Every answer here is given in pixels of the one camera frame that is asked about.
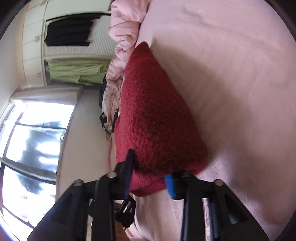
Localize pink bed sheet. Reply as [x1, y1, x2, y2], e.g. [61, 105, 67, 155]
[106, 0, 296, 241]

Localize green hanging garment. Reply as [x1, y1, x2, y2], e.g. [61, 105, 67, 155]
[46, 59, 109, 85]

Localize white wardrobe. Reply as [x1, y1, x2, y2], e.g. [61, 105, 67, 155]
[22, 1, 116, 88]

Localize dark red knit sweater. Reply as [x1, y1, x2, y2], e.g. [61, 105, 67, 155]
[114, 42, 208, 197]

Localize black white striped clothes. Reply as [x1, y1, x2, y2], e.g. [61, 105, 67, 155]
[99, 107, 120, 135]

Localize bright side window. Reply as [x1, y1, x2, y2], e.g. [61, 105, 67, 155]
[1, 101, 75, 240]

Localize pink crumpled duvet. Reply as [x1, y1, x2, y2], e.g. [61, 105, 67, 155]
[102, 0, 150, 113]

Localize black hanging garment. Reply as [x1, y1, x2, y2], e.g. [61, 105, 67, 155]
[45, 18, 93, 47]

